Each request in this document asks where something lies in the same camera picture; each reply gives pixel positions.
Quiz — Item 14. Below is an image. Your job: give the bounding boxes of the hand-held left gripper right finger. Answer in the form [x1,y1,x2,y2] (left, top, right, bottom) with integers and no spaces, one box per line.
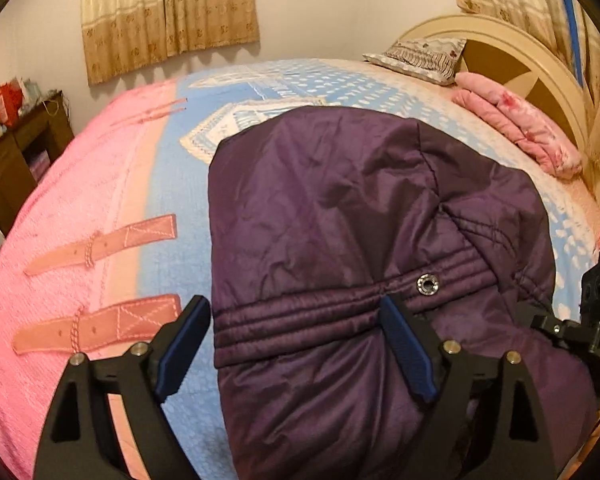
[378,294,561,480]

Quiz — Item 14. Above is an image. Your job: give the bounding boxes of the pink and blue bed blanket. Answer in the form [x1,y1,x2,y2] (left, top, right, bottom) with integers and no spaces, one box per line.
[0,57,600,480]

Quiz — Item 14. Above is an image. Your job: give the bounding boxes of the brown wooden desk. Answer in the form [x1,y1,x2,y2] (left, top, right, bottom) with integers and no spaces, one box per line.
[0,91,76,237]

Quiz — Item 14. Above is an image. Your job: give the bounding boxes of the grey patterned pillow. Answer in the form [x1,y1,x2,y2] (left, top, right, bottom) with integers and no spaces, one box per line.
[364,37,467,85]

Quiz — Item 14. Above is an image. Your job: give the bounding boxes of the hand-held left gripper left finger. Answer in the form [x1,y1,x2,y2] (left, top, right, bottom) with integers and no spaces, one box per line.
[32,295,212,480]

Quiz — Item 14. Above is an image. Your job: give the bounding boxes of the cream wooden headboard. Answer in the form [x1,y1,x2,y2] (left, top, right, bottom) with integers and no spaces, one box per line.
[395,14,600,221]

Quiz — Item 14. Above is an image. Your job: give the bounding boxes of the red box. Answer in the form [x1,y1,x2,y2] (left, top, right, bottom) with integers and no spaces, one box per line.
[0,80,24,127]

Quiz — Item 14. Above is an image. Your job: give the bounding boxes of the purple quilted jacket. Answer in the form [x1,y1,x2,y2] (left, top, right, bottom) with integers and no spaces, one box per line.
[207,105,600,480]

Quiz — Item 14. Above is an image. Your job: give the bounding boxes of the purple box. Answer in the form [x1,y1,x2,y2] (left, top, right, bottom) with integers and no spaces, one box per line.
[30,152,52,182]

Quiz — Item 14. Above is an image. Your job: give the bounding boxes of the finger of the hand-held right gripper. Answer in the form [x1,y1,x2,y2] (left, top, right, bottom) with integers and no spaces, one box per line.
[517,302,595,355]

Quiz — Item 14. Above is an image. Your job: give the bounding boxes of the pink folded quilt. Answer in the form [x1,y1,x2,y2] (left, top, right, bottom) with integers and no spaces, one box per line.
[452,72,584,179]

